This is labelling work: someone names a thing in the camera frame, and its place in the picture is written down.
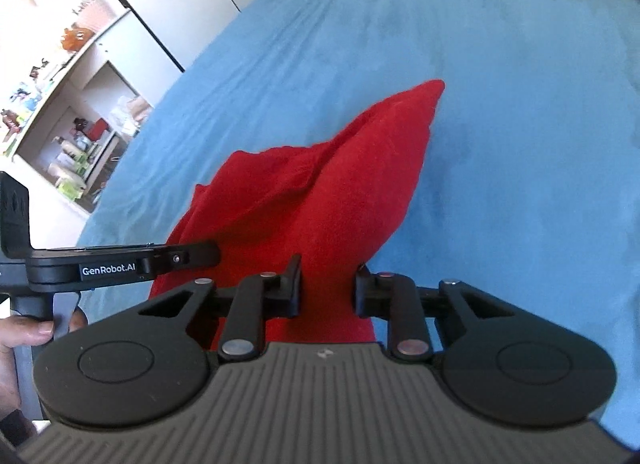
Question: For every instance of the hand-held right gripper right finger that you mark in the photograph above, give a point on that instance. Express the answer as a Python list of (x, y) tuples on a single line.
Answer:
[(364, 294)]

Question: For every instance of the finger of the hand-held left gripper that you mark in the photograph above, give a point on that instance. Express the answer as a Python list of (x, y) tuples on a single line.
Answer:
[(195, 256)]

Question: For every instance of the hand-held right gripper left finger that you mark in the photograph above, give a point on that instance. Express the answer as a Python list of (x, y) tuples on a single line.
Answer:
[(290, 294)]

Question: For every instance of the red knit sweater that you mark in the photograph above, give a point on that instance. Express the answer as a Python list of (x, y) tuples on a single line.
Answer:
[(325, 194)]

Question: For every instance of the person's left hand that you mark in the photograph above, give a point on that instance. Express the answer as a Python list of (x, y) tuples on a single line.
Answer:
[(25, 333)]

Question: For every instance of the green plastic bag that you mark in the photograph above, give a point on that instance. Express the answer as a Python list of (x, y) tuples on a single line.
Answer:
[(70, 189)]

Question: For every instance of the red box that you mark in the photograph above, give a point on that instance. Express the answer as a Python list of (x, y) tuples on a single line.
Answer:
[(99, 130)]

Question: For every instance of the beige cloth bag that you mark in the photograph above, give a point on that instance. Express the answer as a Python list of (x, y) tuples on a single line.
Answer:
[(132, 114)]

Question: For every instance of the black wrist band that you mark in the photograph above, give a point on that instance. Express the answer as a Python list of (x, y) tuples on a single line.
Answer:
[(14, 426)]

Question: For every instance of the white shelf desk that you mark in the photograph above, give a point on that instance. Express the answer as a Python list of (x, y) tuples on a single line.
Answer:
[(65, 89)]

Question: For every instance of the blue bed sheet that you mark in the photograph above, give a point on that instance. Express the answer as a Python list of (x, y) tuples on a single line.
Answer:
[(500, 119)]

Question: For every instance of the orange plush toy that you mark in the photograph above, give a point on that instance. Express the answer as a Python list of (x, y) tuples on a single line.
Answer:
[(76, 39)]

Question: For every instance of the pink basket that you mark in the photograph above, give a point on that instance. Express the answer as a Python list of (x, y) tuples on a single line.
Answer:
[(95, 17)]

